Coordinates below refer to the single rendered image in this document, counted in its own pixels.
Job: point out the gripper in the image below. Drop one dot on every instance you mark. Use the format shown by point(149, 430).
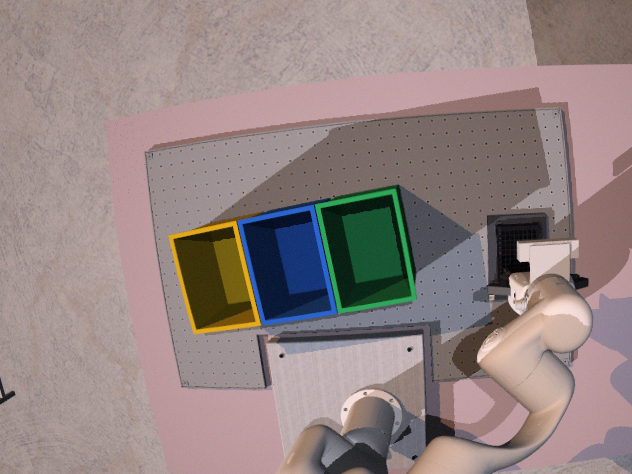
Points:
point(519, 283)

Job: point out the yellow open bin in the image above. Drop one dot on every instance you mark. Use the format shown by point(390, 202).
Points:
point(214, 277)

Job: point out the blue open-top bin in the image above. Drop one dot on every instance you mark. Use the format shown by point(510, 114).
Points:
point(287, 264)

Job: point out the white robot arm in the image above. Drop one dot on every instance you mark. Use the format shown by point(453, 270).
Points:
point(515, 356)

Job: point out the black well plate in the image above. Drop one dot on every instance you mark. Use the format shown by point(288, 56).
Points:
point(507, 237)

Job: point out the green open-top bin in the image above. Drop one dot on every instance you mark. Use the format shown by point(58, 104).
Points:
point(366, 249)

